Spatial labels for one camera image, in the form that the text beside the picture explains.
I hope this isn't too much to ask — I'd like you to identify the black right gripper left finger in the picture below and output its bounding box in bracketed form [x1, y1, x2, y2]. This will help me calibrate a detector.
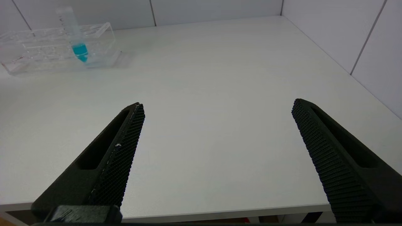
[31, 102, 146, 221]

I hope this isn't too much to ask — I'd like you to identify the clear plastic test tube rack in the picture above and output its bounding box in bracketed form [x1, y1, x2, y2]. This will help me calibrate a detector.
[0, 22, 122, 76]

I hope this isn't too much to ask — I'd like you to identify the test tube with blue pigment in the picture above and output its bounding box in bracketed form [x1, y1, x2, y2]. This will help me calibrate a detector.
[56, 6, 89, 63]

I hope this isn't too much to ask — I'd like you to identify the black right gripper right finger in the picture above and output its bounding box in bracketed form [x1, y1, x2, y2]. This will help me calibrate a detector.
[291, 98, 402, 224]

